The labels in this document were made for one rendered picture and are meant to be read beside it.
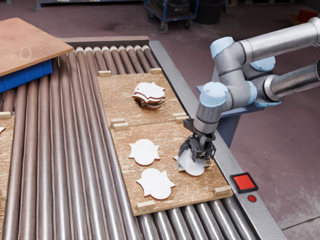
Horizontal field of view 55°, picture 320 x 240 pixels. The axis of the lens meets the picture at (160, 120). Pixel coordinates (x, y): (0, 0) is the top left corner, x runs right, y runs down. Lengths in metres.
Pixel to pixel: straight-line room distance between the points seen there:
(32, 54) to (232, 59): 0.98
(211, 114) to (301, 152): 2.10
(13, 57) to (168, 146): 0.83
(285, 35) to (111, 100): 0.78
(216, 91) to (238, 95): 0.09
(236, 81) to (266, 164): 1.78
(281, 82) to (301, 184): 1.45
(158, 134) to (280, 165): 1.64
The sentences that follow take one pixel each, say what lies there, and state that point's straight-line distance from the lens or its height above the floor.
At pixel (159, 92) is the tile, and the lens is 1.36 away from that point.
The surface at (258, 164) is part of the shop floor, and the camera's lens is 2.67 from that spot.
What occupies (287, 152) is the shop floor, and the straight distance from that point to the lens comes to 2.91.
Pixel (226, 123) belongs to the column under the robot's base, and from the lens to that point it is 1.71.
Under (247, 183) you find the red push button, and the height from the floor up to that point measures 0.93.
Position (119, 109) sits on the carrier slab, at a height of 0.94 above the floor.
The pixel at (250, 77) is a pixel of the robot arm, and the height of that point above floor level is 1.09.
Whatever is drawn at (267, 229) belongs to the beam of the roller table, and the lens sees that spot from 1.10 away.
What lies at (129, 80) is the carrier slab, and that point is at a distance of 1.58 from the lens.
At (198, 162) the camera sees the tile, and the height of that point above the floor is 0.95.
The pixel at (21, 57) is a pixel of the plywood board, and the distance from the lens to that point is 1.59.
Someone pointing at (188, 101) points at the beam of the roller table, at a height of 0.91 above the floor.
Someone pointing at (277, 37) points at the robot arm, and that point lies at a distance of 1.06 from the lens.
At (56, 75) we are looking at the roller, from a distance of 1.66.
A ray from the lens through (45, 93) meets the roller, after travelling 1.53.
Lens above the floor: 1.76
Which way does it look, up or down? 38 degrees down
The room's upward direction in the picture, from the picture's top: 7 degrees clockwise
